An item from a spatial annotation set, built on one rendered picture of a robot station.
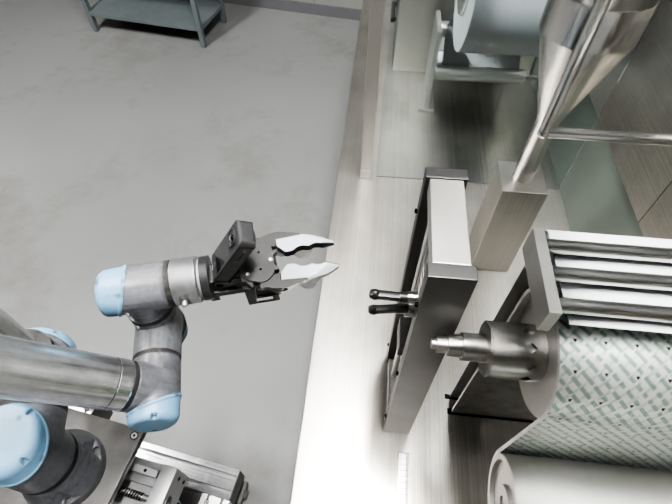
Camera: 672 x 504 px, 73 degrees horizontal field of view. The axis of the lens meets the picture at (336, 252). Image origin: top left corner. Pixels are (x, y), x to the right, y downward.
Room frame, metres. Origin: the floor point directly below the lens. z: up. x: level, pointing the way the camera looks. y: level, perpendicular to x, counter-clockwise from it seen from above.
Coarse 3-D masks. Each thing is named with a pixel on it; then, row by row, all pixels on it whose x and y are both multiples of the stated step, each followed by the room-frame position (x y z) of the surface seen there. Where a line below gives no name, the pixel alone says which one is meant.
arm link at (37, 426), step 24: (0, 408) 0.25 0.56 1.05; (24, 408) 0.25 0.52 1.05; (48, 408) 0.26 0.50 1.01; (0, 432) 0.21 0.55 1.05; (24, 432) 0.21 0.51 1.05; (48, 432) 0.22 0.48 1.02; (0, 456) 0.18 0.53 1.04; (24, 456) 0.18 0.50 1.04; (48, 456) 0.19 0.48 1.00; (72, 456) 0.20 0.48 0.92; (0, 480) 0.15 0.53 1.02; (24, 480) 0.15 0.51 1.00; (48, 480) 0.16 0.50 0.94
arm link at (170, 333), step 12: (168, 312) 0.37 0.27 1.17; (180, 312) 0.39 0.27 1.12; (144, 324) 0.34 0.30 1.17; (156, 324) 0.35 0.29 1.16; (168, 324) 0.36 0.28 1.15; (180, 324) 0.37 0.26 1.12; (144, 336) 0.33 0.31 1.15; (156, 336) 0.33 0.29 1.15; (168, 336) 0.33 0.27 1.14; (180, 336) 0.35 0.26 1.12; (144, 348) 0.31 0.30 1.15; (168, 348) 0.31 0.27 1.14; (180, 348) 0.33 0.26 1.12
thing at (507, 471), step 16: (496, 464) 0.14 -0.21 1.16; (512, 464) 0.13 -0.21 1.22; (528, 464) 0.13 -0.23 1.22; (544, 464) 0.13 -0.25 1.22; (560, 464) 0.13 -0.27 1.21; (576, 464) 0.13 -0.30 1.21; (592, 464) 0.13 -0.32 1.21; (608, 464) 0.13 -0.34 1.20; (496, 480) 0.12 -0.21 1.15; (512, 480) 0.11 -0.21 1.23; (528, 480) 0.11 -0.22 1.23; (544, 480) 0.11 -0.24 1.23; (560, 480) 0.11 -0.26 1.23; (576, 480) 0.11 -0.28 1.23; (592, 480) 0.11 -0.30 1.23; (608, 480) 0.11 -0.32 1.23; (624, 480) 0.11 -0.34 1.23; (640, 480) 0.11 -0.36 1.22; (656, 480) 0.11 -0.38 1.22; (496, 496) 0.10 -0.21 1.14; (512, 496) 0.09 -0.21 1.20; (528, 496) 0.09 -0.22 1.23; (544, 496) 0.09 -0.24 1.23; (560, 496) 0.09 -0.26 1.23; (576, 496) 0.09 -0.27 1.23; (592, 496) 0.09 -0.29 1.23; (608, 496) 0.09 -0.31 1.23; (624, 496) 0.09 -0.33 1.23; (640, 496) 0.09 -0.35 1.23; (656, 496) 0.09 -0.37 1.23
